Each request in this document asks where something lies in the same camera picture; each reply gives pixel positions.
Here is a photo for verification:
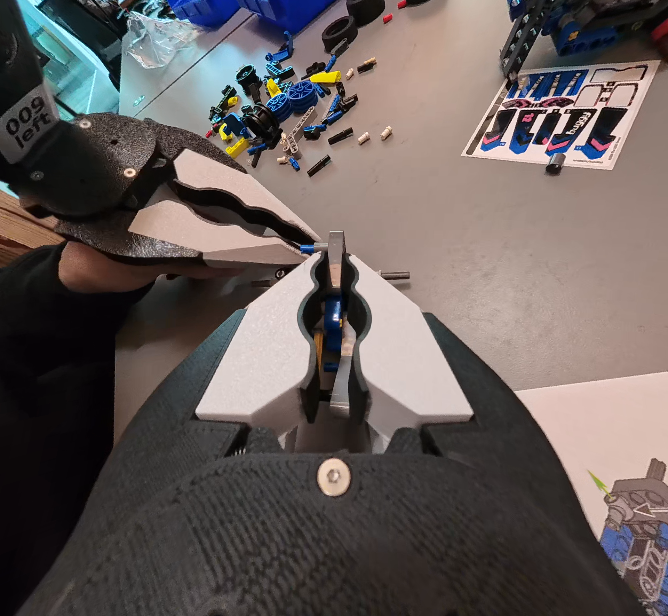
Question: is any pile of loose lego pieces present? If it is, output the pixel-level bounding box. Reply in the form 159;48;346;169
205;30;393;178

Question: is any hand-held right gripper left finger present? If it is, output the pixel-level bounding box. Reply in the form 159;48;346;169
194;252;326;436

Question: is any person's dark clothed torso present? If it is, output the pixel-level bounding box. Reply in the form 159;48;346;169
0;334;118;614

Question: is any blue grey lego sub-assembly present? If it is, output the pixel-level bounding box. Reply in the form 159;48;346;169
250;231;411;418

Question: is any clear plastic bag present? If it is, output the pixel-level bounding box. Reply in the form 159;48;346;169
125;10;201;69

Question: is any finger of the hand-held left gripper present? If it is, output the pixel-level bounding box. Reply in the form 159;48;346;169
127;197;311;268
171;148;323;245

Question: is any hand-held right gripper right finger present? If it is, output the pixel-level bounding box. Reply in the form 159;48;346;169
342;253;475;439

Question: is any person's left hand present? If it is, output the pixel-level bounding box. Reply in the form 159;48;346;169
57;240;247;294

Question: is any lego instruction booklet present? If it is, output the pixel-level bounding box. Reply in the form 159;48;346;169
514;372;668;603

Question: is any lego sticker sheet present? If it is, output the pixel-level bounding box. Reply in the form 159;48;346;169
462;60;661;170

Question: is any partly built lego buggy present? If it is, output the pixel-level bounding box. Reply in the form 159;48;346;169
498;0;668;81

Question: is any wooden board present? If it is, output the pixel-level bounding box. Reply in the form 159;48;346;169
0;185;69;264

